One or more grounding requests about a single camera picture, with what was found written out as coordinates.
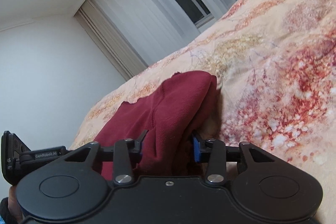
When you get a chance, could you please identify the person left hand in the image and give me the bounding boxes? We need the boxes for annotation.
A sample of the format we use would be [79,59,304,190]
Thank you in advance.
[7,186,23,223]

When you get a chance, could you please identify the dark red knit sweater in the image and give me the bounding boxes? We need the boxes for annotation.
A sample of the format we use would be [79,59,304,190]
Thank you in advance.
[95,71,218,176]

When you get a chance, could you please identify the floral peach quilt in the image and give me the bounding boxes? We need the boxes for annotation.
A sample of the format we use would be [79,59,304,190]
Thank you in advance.
[72,0,335,223]

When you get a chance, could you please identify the beige drape left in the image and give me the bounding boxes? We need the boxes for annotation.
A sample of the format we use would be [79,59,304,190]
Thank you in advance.
[75,0,148,80]

